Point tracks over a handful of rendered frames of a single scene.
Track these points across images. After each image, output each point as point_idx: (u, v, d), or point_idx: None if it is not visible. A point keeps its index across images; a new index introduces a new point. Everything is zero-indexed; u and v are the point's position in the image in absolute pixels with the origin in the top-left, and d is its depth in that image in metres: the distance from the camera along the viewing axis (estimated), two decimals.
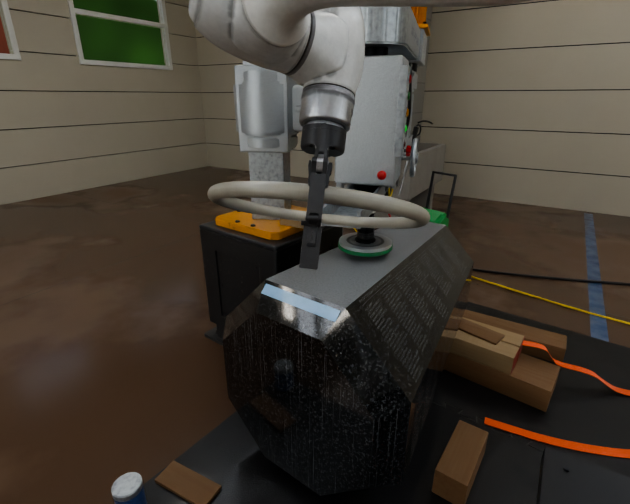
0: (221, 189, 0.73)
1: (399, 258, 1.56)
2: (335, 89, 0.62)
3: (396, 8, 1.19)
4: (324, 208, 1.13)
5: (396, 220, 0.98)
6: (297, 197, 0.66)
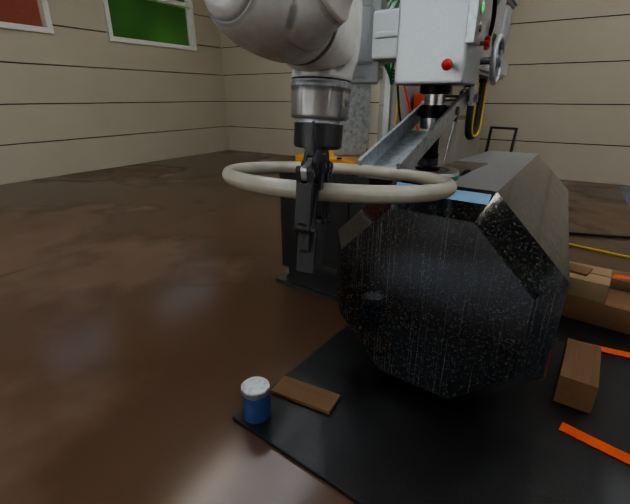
0: (225, 178, 0.75)
1: (515, 169, 1.55)
2: (320, 83, 0.55)
3: None
4: (364, 158, 1.06)
5: (432, 178, 0.89)
6: (284, 196, 0.65)
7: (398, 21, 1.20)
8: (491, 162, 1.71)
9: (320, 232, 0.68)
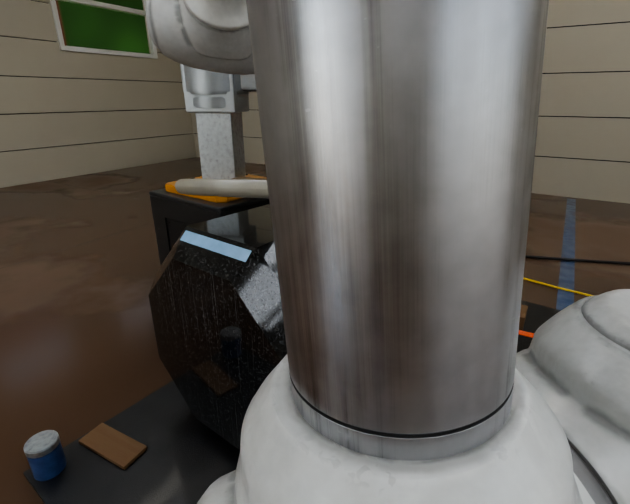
0: (195, 187, 0.69)
1: None
2: None
3: None
4: None
5: None
6: None
7: None
8: None
9: None
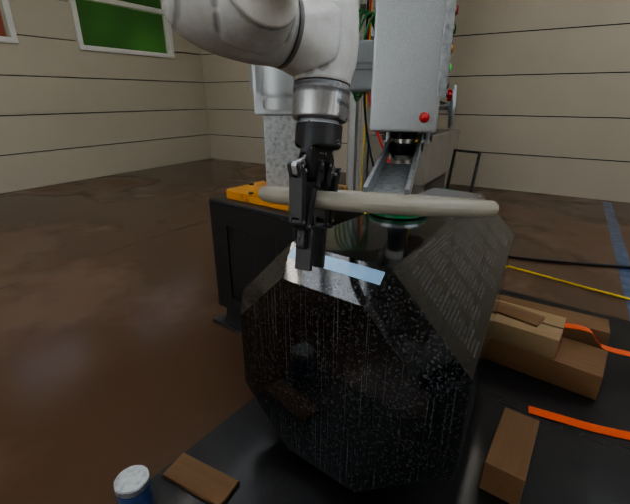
0: (281, 197, 0.68)
1: (440, 222, 1.37)
2: (312, 83, 0.58)
3: None
4: (368, 185, 1.07)
5: None
6: (371, 211, 0.61)
7: (372, 73, 1.27)
8: None
9: (321, 235, 0.67)
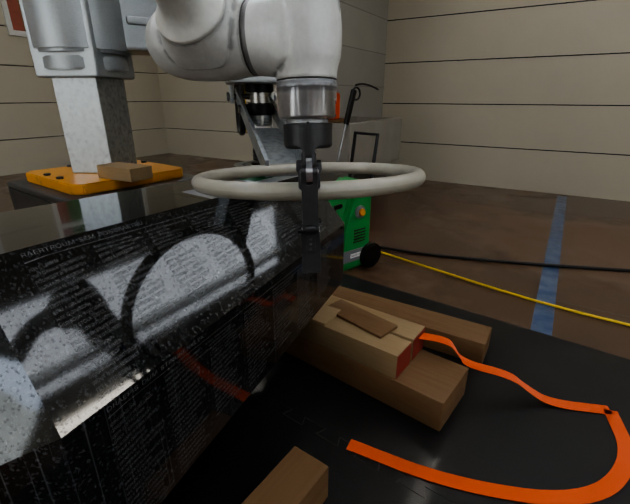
0: (264, 193, 0.63)
1: (183, 203, 1.03)
2: (314, 83, 0.55)
3: None
4: (268, 158, 1.05)
5: (355, 166, 1.03)
6: (365, 195, 0.65)
7: None
8: (192, 189, 1.18)
9: None
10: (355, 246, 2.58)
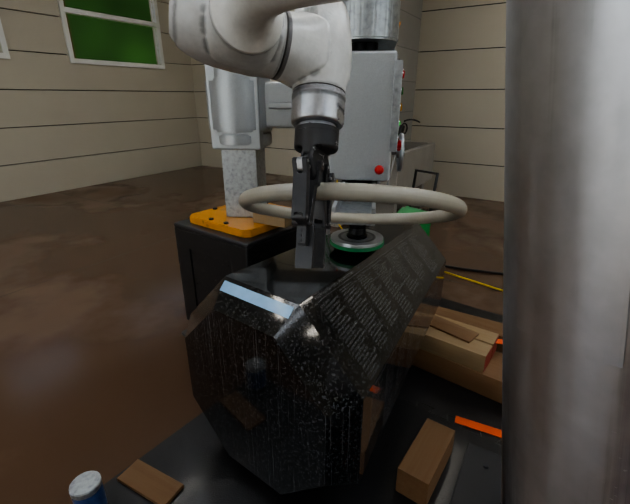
0: (270, 192, 0.69)
1: (364, 255, 1.55)
2: (314, 87, 0.62)
3: (390, 3, 1.20)
4: (336, 206, 1.11)
5: (417, 215, 1.00)
6: (362, 198, 0.64)
7: None
8: None
9: (321, 235, 0.68)
10: None
